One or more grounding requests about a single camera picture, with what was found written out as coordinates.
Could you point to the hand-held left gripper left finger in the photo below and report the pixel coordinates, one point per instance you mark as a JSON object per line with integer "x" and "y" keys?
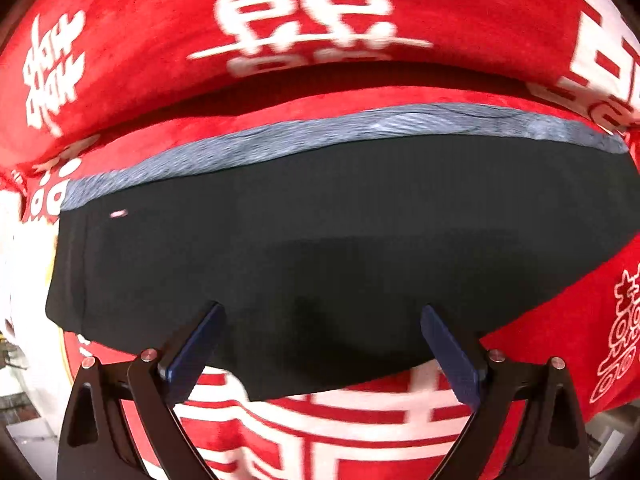
{"x": 197, "y": 345}

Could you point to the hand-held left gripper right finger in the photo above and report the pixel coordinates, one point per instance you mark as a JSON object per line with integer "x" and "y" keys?
{"x": 450, "y": 350}

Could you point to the black pants with blue waistband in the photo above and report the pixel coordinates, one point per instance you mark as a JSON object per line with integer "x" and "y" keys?
{"x": 325, "y": 235}

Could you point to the white cloth with gold trim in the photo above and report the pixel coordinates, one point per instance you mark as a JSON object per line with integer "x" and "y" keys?
{"x": 25, "y": 270}

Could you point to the red printed sofa cover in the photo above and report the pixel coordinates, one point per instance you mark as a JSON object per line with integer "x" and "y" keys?
{"x": 150, "y": 20}

